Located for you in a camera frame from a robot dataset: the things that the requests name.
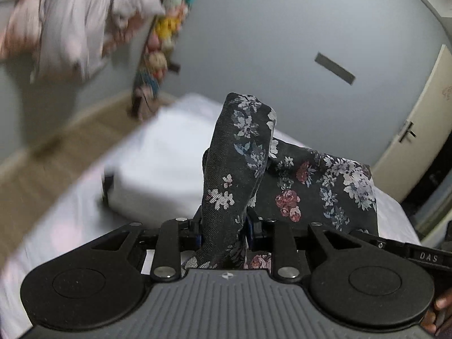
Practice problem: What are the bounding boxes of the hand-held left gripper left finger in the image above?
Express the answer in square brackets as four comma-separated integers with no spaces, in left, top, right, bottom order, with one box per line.
[92,217,205,279]

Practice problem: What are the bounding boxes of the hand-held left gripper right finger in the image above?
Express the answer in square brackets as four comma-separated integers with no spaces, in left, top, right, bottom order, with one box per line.
[245,214,357,279]

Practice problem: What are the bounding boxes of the dark floral garment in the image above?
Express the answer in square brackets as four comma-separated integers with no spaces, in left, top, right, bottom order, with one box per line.
[182,92,380,271]

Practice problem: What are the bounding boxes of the white folded clothes stack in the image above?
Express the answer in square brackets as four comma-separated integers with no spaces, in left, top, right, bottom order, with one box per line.
[106,94,227,227]

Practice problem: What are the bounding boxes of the hanging grey pink clothes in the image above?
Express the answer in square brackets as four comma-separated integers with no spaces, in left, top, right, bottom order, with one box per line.
[0,0,166,82]

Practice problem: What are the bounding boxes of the person's right hand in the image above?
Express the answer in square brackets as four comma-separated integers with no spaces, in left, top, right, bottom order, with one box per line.
[422,288,452,337]

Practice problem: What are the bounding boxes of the polka dot bed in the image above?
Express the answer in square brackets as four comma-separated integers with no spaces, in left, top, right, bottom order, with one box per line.
[0,94,421,333]

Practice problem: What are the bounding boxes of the cream door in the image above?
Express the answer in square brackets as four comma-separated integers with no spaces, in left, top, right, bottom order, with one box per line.
[372,44,452,203]

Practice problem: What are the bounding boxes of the hanging colourful plush toys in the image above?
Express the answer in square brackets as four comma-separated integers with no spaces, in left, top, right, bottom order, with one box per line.
[131,0,204,121]

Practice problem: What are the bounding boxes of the dark door handle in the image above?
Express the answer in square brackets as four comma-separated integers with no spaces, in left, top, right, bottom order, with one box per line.
[398,121,417,145]

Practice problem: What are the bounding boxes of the grey wall switch plate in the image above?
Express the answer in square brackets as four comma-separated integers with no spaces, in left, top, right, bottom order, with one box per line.
[315,52,356,86]

